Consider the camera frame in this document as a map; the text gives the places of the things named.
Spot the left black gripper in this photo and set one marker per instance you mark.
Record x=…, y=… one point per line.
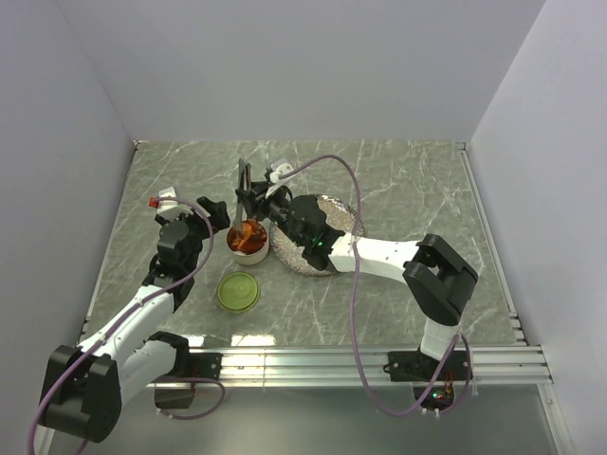
x=216, y=210

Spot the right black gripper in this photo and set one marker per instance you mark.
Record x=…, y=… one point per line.
x=250, y=199

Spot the orange chicken wing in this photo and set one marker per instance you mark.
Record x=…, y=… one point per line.
x=239, y=241

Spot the green round lid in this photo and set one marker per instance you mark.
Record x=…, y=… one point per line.
x=238, y=292

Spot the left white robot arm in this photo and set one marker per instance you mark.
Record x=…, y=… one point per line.
x=86, y=386

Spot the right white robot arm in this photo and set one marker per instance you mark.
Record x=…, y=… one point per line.
x=441, y=281

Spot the speckled ceramic plate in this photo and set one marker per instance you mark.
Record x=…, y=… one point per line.
x=339, y=215

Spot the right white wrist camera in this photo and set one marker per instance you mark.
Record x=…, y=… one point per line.
x=278, y=173

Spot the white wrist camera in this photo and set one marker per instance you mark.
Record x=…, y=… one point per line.
x=278, y=173
x=165, y=203

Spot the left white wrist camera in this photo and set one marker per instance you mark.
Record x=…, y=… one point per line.
x=165, y=203

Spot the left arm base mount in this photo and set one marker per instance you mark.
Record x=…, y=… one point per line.
x=199, y=365

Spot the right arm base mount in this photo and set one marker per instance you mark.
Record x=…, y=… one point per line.
x=410, y=366

